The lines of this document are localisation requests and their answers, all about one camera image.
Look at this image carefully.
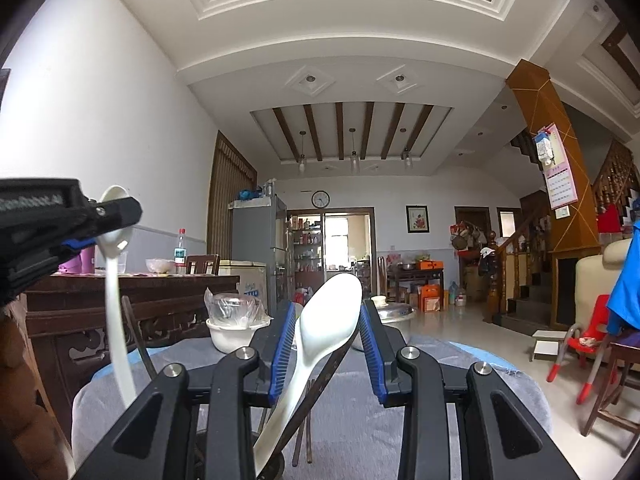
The small white step stool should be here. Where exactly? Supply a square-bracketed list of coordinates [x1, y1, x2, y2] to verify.
[529, 330, 567, 362]

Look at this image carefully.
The clear plastic cup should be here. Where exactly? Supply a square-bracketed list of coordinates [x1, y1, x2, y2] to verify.
[117, 250, 128, 274]

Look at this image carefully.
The black utensil holder cup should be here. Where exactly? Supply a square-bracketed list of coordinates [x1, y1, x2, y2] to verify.
[256, 453, 285, 480]

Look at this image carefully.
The round wall clock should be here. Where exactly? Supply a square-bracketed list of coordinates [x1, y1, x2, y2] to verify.
[311, 190, 330, 209]

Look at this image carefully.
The dark wooden stool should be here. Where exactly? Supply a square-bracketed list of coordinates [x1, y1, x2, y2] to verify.
[582, 338, 639, 458]

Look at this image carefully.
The white bowl with plastic bag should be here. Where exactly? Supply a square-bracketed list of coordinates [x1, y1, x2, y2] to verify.
[204, 289, 272, 353]

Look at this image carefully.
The red child chair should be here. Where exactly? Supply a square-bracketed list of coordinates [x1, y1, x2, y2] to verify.
[547, 295, 610, 405]

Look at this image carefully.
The blue jacket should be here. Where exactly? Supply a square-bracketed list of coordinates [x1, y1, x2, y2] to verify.
[606, 221, 640, 336]

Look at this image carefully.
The grey refrigerator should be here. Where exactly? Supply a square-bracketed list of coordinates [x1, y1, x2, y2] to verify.
[230, 195, 290, 314]

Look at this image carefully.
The purple thermos bottle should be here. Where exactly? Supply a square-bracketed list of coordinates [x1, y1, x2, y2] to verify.
[80, 245, 96, 274]

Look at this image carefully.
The clear bottle red cap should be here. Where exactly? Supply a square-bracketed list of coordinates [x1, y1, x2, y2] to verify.
[174, 229, 186, 274]

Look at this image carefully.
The grey table cloth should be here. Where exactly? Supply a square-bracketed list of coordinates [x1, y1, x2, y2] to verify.
[72, 336, 552, 479]

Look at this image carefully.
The white plastic spoon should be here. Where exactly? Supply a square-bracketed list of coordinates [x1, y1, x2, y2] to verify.
[254, 273, 362, 474]
[95, 184, 138, 410]

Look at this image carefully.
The orange box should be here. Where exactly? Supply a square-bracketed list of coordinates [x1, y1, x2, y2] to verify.
[419, 284, 442, 312]

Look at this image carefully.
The framed wall picture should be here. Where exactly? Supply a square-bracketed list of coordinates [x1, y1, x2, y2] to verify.
[406, 205, 430, 234]

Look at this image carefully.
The aluminium pot with lid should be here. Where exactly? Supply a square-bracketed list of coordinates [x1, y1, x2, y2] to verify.
[371, 296, 416, 344]

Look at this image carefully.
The wall calendar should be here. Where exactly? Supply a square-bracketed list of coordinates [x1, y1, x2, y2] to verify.
[534, 124, 578, 210]

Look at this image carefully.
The dark carved wooden sideboard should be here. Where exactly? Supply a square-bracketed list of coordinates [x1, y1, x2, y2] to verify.
[11, 274, 239, 441]

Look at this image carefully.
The purple thermos lid cup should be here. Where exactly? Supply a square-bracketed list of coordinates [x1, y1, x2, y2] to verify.
[58, 256, 82, 274]

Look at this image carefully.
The white chest freezer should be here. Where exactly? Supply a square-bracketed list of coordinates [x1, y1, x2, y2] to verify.
[218, 260, 268, 307]

